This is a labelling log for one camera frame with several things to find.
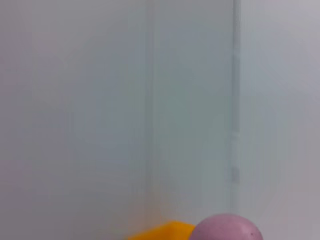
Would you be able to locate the pink toy peach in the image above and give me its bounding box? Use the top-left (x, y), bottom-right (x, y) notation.
top-left (190, 213), bottom-right (264, 240)

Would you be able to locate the yellow plastic bin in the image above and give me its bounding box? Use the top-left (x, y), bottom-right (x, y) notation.
top-left (128, 220), bottom-right (197, 240)

